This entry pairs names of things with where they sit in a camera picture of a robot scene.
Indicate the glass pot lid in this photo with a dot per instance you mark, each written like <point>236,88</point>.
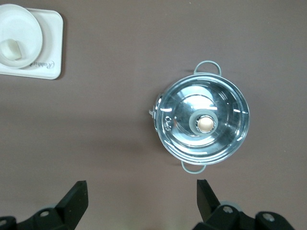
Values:
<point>204,123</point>

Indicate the round cream plate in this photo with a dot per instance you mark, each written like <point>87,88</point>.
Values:
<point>21,26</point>

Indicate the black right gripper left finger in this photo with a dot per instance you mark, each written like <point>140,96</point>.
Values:
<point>72,203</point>

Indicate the white steamed bun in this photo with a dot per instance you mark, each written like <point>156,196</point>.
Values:
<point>10,49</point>

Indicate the cream rabbit print tray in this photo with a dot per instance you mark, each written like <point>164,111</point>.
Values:
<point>55,48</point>

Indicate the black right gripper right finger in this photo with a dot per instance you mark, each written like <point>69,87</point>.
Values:
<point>209,206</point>

